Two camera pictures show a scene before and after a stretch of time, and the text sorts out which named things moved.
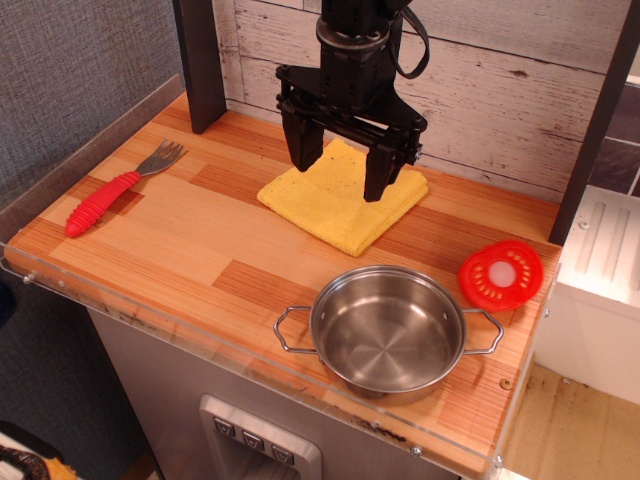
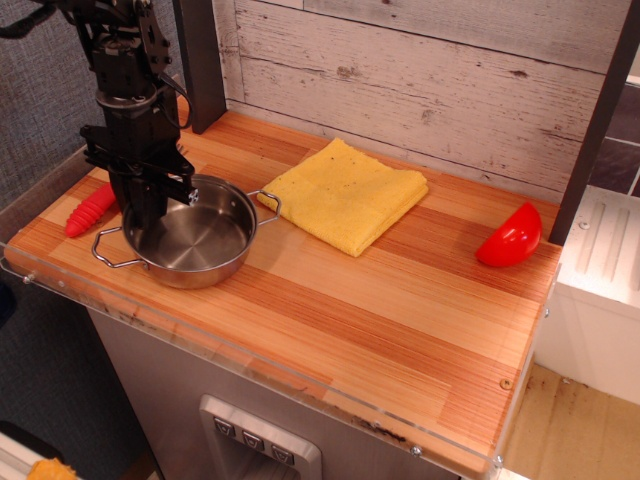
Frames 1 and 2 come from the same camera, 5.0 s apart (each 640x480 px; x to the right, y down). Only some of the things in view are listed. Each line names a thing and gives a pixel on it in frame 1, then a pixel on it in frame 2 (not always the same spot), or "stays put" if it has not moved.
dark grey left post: (200, 60) stays put
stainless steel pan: (389, 334) → (198, 245)
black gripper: (352, 94) → (137, 135)
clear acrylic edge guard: (241, 362) stays put
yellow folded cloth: (328, 200) stays put
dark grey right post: (590, 151) stays put
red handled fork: (94, 209) stays put
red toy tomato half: (501, 275) → (513, 239)
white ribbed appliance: (590, 330) stays put
